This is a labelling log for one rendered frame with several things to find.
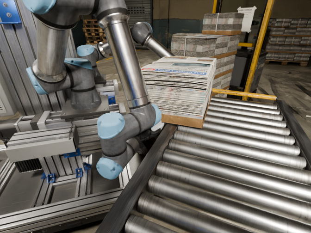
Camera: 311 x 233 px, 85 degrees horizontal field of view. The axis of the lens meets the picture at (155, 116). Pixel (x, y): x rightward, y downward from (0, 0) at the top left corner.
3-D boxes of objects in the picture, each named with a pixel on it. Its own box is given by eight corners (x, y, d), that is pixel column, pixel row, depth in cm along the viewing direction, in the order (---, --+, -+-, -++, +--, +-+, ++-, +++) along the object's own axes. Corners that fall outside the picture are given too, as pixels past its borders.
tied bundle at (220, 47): (185, 56, 210) (187, 35, 199) (199, 53, 228) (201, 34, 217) (214, 60, 186) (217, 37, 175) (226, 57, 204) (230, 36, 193)
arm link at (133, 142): (135, 160, 60) (115, 155, 62) (140, 152, 64) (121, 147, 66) (133, 143, 56) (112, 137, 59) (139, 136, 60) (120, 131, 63)
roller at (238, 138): (177, 129, 81) (177, 120, 79) (295, 154, 66) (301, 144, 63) (174, 135, 77) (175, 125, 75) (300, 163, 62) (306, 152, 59)
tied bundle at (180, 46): (169, 59, 190) (170, 37, 179) (184, 56, 209) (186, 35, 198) (199, 64, 167) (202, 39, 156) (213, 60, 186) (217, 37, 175)
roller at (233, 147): (173, 137, 76) (174, 127, 73) (301, 166, 60) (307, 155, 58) (170, 143, 72) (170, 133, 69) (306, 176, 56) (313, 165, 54)
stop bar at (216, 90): (200, 89, 115) (201, 86, 114) (275, 98, 101) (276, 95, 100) (199, 90, 113) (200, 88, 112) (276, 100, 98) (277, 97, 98)
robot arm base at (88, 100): (69, 111, 82) (64, 92, 78) (73, 99, 95) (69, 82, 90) (101, 107, 86) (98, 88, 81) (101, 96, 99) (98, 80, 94)
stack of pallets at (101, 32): (103, 50, 843) (99, 19, 780) (121, 51, 817) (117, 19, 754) (86, 54, 731) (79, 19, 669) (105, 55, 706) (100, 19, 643)
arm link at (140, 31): (132, 17, 102) (195, 69, 109) (138, 18, 111) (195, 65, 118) (123, 34, 107) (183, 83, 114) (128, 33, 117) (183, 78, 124)
